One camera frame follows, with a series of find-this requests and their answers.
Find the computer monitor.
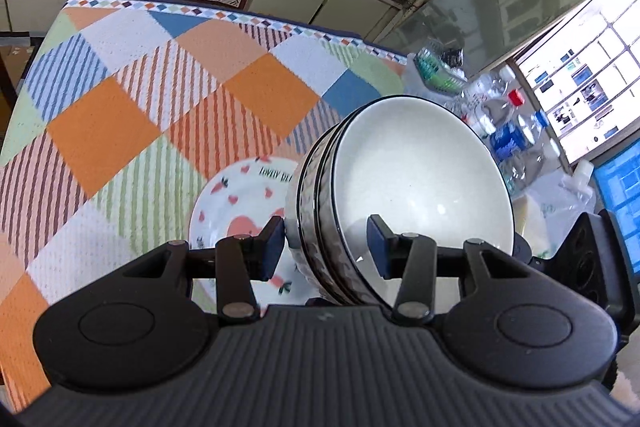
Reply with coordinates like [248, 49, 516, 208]
[514, 0, 640, 165]

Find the patchwork tablecloth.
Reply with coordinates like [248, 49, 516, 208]
[0, 0, 408, 414]

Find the clear plastic bag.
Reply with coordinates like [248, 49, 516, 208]
[510, 159, 597, 259]

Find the white plate with strawberries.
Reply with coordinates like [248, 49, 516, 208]
[188, 156, 323, 307]

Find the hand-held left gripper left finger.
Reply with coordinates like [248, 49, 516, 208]
[122, 215, 287, 326]

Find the red cap plastic bottle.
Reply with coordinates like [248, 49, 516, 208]
[465, 72, 528, 138]

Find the blue laptop screen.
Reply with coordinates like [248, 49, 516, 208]
[592, 147, 640, 258]

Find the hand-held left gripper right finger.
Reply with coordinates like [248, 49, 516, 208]
[365, 214, 534, 328]

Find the green plastic basket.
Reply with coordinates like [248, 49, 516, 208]
[414, 47, 470, 94]

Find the white bowl black rim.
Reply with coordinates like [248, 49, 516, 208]
[297, 119, 391, 308]
[330, 95, 516, 308]
[285, 127, 341, 300]

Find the blue label plastic bottle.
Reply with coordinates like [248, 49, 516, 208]
[487, 109, 563, 192]

